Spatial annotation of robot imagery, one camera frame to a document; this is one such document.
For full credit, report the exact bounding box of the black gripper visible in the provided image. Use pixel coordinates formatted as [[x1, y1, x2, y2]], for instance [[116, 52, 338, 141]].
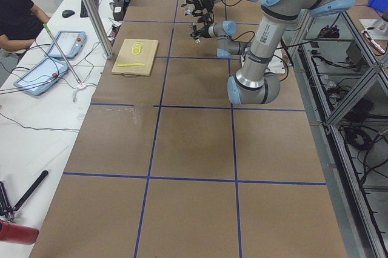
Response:
[[190, 22, 214, 40], [181, 0, 214, 19]]

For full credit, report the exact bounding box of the clear glass cup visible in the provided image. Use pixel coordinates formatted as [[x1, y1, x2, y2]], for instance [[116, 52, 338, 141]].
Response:
[[184, 7, 195, 16]]

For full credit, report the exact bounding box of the bamboo cutting board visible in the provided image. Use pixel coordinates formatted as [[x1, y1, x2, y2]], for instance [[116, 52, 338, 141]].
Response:
[[112, 39, 159, 76]]

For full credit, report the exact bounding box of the black box with label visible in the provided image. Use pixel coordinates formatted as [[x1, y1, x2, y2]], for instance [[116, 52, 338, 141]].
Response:
[[113, 0, 127, 21]]

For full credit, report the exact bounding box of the yellow plastic knife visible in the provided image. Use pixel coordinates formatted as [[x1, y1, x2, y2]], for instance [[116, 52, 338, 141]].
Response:
[[117, 62, 146, 67]]

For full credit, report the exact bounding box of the black keyboard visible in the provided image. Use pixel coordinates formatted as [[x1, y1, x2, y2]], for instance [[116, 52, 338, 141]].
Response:
[[79, 0, 100, 18]]

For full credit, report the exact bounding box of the black computer mouse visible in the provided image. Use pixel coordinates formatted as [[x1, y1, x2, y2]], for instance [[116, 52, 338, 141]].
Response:
[[62, 10, 75, 18]]

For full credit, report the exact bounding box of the grey teach pendant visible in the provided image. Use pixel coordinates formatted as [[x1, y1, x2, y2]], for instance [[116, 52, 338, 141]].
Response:
[[13, 57, 69, 96], [47, 30, 87, 60]]

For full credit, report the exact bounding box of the brown paper table mat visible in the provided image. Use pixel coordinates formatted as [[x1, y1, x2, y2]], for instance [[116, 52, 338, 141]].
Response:
[[31, 0, 346, 257]]

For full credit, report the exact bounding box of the person in black shirt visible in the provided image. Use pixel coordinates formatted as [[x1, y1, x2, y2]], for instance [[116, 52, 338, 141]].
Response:
[[1, 0, 50, 52]]

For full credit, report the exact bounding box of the red thermos bottle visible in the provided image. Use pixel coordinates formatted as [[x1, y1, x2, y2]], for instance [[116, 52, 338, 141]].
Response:
[[0, 220, 39, 245]]

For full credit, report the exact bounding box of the aluminium frame post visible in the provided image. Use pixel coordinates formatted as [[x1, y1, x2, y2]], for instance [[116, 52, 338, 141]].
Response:
[[83, 0, 113, 59]]

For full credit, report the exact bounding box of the black handled tool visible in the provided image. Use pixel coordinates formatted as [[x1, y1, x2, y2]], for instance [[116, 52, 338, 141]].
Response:
[[1, 170, 49, 223]]

